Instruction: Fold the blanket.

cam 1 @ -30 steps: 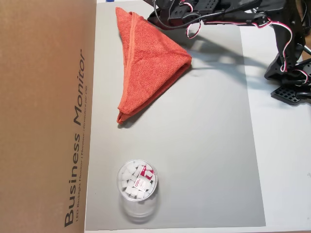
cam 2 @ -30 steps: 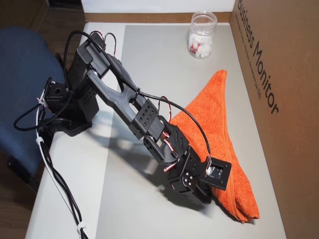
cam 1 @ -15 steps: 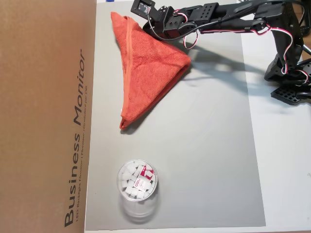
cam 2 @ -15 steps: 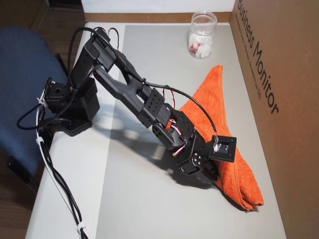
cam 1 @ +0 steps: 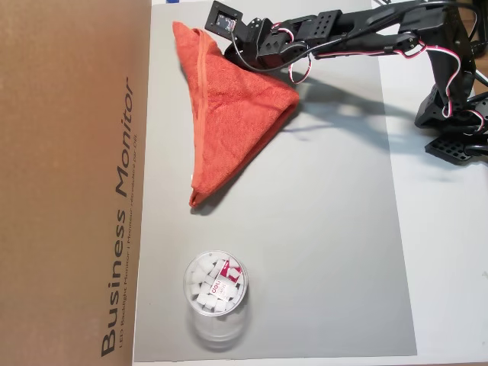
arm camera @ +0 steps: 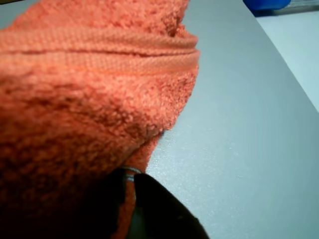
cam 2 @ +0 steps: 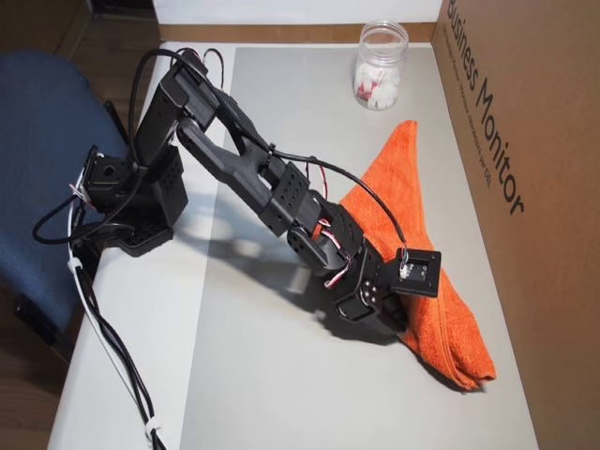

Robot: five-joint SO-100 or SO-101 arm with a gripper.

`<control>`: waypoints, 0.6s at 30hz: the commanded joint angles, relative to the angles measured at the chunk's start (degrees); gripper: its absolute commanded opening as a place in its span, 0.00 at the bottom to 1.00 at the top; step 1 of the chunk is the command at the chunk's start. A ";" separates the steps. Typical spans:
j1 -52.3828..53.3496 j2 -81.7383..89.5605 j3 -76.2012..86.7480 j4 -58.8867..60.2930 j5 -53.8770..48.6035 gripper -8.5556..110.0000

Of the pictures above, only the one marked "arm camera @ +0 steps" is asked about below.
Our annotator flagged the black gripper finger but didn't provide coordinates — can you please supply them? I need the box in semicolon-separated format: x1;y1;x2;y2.
82;168;126;239
134;173;210;239

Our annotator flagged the orange terry towel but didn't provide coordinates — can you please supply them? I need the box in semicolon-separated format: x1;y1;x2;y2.
0;0;201;239

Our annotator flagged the clear tube with blue cap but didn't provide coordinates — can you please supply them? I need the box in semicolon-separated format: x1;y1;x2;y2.
243;0;319;11

